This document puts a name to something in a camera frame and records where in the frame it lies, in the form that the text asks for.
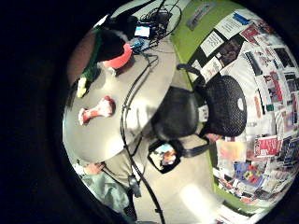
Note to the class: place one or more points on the the person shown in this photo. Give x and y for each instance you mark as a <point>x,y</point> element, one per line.
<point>107,186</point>

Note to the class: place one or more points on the red and white bone toy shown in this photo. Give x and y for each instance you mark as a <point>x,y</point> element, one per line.
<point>99,110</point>

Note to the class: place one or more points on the black framed screen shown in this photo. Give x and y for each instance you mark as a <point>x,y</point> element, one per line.
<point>163,155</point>

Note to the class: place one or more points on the green and yellow soft toy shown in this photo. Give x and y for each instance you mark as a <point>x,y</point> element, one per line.
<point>90,70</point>

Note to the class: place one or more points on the red bowl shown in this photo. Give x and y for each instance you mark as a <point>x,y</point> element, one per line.
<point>120,59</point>

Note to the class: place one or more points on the black soft toy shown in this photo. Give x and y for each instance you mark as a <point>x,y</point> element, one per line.
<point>113,40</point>

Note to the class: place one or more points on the blue circuit board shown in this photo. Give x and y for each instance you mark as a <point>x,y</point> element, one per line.
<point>139,44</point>

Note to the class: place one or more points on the small lit blue screen device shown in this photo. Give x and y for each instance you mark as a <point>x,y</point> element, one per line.
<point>142,31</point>

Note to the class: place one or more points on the black mesh office chair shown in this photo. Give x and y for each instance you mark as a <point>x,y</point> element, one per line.
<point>224,102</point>

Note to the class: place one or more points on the grey sign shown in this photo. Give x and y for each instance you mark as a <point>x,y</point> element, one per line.
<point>200,15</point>

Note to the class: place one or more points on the wall of printed posters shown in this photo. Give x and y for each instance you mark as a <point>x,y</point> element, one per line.
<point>271,93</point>

